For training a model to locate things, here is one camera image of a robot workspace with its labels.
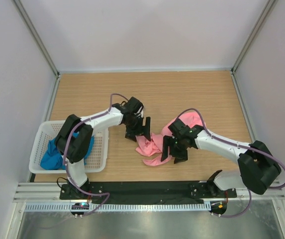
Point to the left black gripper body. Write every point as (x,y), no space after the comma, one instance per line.
(135,124)

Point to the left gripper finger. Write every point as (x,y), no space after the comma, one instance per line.
(131,136)
(146,128)

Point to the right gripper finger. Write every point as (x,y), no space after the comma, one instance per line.
(167,141)
(180,156)

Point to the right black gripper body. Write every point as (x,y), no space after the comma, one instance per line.
(177,147)

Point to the pink t shirt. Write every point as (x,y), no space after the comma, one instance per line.
(153,149)

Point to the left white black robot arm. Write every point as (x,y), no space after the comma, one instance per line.
(73,150)

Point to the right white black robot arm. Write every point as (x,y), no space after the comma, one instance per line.
(257,168)

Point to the white perforated plastic basket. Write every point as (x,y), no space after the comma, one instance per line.
(48,130)

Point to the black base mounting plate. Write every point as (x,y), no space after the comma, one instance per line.
(159,192)

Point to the blue t shirt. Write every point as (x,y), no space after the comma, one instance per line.
(52,159)

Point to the white slotted cable duct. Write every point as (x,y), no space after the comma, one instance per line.
(83,207)

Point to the aluminium front rail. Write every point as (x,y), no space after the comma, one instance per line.
(50,192)

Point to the right aluminium frame post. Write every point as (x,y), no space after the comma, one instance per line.
(265,13)

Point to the aluminium frame post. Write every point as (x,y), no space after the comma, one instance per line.
(36,37)
(265,13)

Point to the left aluminium frame post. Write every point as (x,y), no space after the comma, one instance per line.
(36,37)

